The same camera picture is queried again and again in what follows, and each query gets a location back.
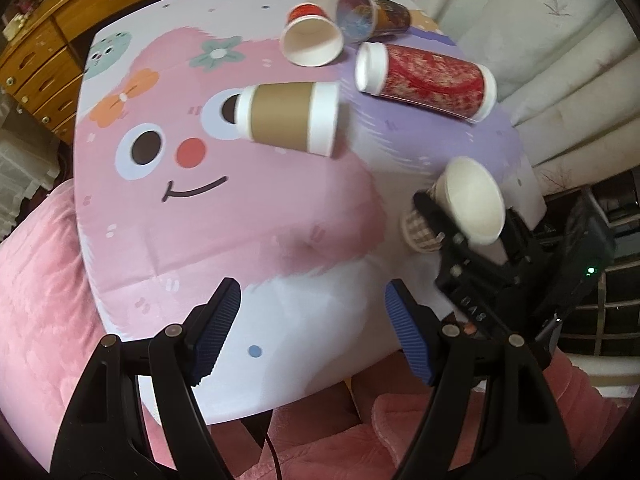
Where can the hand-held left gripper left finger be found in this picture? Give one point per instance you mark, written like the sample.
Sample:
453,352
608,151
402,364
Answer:
217,322

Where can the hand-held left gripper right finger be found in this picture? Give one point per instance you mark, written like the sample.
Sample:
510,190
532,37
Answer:
407,325

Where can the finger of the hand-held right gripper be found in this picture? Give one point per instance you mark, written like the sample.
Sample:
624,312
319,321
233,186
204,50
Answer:
520,240
434,220

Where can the beige checked paper cup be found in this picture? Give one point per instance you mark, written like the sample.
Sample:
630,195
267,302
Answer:
472,200

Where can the tall red patterned cup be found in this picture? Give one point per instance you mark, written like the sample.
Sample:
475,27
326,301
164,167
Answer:
430,81

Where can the brown sleeve white cup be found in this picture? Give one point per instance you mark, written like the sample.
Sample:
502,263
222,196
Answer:
282,116

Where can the dark patterned paper cup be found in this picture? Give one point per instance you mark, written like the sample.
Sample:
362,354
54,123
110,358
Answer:
387,12

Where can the small red paper cup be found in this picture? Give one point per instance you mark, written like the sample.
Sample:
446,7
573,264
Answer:
312,39

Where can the pink cartoon face tablecloth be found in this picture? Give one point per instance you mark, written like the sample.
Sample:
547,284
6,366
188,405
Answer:
250,220

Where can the white curtain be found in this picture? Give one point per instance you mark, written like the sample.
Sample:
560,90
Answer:
550,60

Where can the white lace cloth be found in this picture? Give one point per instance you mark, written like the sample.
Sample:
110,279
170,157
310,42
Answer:
20,175

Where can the wooden dresser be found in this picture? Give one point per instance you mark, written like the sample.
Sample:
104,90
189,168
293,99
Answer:
60,50

